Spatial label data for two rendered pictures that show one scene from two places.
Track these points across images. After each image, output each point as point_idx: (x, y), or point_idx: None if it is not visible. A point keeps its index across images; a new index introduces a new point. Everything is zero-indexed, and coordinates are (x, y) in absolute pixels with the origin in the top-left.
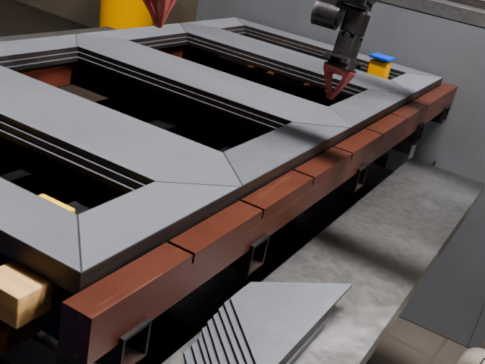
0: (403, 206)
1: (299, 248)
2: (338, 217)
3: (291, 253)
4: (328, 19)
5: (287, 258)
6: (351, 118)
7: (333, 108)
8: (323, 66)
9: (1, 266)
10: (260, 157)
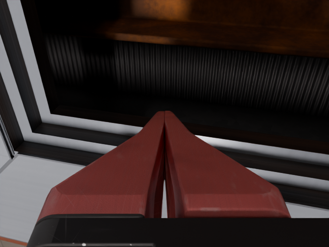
0: None
1: (88, 39)
2: (240, 56)
3: (66, 36)
4: None
5: (50, 37)
6: (9, 221)
7: (15, 170)
8: (50, 193)
9: None
10: None
